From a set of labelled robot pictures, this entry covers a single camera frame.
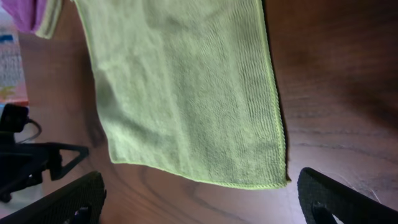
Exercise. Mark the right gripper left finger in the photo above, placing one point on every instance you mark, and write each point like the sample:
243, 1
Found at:
81, 201

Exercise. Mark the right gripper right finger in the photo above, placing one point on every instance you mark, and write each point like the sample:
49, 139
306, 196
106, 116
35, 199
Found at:
324, 200

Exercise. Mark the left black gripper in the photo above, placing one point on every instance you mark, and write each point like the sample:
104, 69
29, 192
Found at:
21, 168

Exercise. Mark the light green microfiber cloth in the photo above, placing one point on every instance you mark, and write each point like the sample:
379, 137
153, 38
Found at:
187, 87

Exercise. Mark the folded green cloth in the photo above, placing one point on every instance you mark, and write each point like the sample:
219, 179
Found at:
48, 12

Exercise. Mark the folded purple cloth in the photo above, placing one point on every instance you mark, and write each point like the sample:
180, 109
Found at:
27, 15

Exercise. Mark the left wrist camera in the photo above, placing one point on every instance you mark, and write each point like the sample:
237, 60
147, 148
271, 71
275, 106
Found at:
13, 118

